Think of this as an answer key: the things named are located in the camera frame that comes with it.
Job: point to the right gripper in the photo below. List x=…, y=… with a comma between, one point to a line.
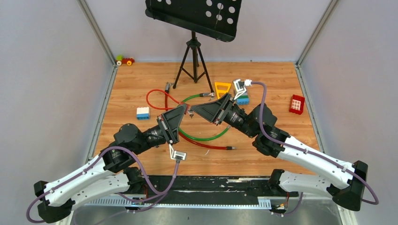
x=211, y=111

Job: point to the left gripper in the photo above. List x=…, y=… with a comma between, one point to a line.
x=172, y=135

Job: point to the red padlock with thin cable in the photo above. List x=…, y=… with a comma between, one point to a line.
x=180, y=103

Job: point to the small key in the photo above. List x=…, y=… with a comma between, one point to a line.
x=190, y=113

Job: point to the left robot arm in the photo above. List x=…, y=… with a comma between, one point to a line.
x=114, y=171

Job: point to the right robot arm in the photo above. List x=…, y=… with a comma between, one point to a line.
x=339, y=180

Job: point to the yellow triangular plastic piece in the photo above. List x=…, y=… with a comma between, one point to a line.
x=221, y=88

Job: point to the blue green stacked blocks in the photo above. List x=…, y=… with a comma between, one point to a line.
x=243, y=99

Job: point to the white blue block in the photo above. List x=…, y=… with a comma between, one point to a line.
x=143, y=113

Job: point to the toy car red green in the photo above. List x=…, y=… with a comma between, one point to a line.
x=120, y=60

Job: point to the red window block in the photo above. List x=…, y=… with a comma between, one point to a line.
x=297, y=104

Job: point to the black music stand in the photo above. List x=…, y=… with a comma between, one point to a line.
x=213, y=18

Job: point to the green cable lock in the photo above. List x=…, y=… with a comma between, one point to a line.
x=211, y=95

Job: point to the thick red cable lock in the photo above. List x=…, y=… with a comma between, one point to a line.
x=198, y=143

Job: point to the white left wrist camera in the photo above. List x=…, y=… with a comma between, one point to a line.
x=176, y=155

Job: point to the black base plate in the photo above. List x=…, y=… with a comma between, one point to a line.
x=223, y=190

